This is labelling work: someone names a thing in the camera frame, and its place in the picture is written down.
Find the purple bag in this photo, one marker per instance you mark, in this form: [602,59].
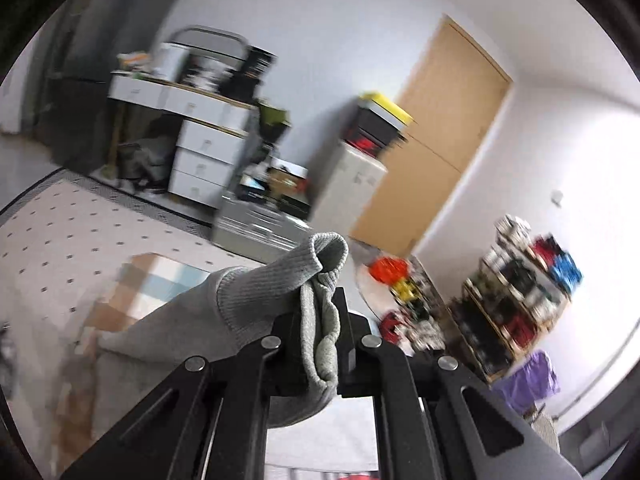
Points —
[534,381]

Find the black bag on desk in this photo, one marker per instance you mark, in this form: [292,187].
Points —
[244,82]

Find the dark grey refrigerator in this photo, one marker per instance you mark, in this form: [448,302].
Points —
[65,104]

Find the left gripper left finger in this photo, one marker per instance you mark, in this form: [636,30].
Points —
[205,420]

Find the white electric kettle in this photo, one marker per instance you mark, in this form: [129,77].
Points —
[169,60]

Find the white drawer desk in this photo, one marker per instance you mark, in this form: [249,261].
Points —
[211,138]

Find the wooden door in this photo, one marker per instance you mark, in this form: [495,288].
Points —
[453,97]

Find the wooden shoe rack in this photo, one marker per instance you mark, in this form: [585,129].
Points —
[515,297]

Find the wall light switch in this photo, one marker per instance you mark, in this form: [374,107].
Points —
[556,198]

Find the yellow lid shoe box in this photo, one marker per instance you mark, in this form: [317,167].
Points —
[384,107]

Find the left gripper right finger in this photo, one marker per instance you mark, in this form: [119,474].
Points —
[434,419]

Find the grey sweatshirt red print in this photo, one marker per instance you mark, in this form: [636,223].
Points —
[216,319]

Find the checkered tablecloth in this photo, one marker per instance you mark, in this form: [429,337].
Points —
[144,283]

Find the black shoe box stack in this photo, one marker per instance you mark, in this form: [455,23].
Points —
[370,133]

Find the silver hard suitcase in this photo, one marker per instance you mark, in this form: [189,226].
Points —
[254,231]

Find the white suitcase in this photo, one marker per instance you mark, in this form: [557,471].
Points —
[345,188]

